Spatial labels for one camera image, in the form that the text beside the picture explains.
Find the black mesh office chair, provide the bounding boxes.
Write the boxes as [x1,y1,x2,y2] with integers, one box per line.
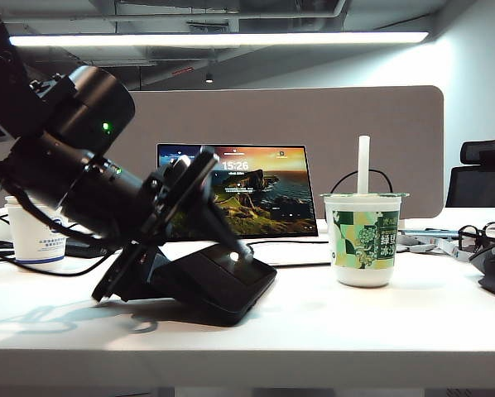
[445,137,495,208]

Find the long ceiling light bar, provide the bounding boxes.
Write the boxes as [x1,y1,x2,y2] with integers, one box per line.
[9,31,430,48]

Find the white laptop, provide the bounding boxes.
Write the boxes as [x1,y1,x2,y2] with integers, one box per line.
[156,143,334,268]

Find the black charger cable with plug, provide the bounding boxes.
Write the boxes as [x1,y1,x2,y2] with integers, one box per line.
[245,168,394,254]

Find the grey desk partition panel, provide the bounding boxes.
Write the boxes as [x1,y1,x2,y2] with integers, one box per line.
[0,85,445,220]

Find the black smartphone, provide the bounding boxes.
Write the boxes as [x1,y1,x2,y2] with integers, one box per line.
[150,243,278,328]

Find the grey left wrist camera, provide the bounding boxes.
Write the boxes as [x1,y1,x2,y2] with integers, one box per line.
[158,155,193,183]

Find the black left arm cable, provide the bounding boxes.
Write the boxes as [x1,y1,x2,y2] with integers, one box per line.
[0,165,116,277]

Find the grey blue dongle adapter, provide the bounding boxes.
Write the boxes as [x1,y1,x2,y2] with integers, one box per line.
[401,228,459,240]

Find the white drinking straw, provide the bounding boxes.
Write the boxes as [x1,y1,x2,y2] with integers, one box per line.
[358,135,372,194]

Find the green white drink cup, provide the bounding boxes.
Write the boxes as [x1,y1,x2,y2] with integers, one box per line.
[320,191,412,289]

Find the white paper cup blue logo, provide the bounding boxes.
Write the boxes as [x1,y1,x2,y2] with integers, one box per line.
[5,202,69,265]

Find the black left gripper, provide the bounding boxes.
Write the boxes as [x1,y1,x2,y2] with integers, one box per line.
[92,146,255,303]

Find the black eyeglasses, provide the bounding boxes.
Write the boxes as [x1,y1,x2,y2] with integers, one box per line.
[457,222,495,254]

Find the white printed lanyard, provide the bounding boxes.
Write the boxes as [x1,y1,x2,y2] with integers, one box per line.
[404,235,473,262]

